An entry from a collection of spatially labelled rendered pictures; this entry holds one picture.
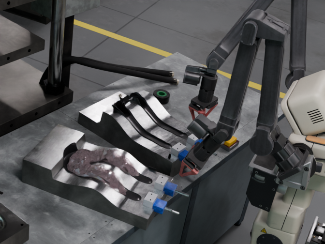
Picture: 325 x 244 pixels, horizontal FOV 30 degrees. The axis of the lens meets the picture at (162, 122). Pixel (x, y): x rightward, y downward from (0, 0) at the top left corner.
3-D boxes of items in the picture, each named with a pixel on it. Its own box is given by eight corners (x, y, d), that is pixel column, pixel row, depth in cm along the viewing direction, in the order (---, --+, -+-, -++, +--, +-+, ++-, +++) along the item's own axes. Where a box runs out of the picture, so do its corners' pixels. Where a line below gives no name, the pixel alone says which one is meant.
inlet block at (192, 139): (218, 157, 245) (221, 146, 242) (211, 162, 241) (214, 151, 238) (192, 142, 250) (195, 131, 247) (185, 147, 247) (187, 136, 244)
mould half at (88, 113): (206, 153, 256) (212, 128, 248) (169, 180, 238) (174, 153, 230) (118, 102, 278) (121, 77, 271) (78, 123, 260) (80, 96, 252)
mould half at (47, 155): (171, 188, 234) (175, 166, 228) (145, 230, 213) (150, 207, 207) (56, 145, 245) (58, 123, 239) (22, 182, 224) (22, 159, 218)
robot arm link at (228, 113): (260, 25, 171) (271, 13, 180) (242, 19, 173) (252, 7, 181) (228, 146, 195) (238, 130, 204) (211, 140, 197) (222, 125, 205)
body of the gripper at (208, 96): (189, 103, 233) (193, 87, 229) (204, 94, 240) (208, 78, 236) (203, 111, 230) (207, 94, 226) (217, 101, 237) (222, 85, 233)
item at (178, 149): (203, 168, 237) (205, 158, 234) (195, 174, 233) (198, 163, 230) (176, 152, 243) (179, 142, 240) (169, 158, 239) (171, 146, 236)
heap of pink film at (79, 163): (142, 171, 231) (144, 155, 226) (123, 198, 216) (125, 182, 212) (81, 148, 236) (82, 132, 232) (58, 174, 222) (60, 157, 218)
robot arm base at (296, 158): (301, 171, 187) (310, 151, 197) (285, 150, 186) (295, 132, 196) (279, 181, 192) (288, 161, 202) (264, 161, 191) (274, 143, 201)
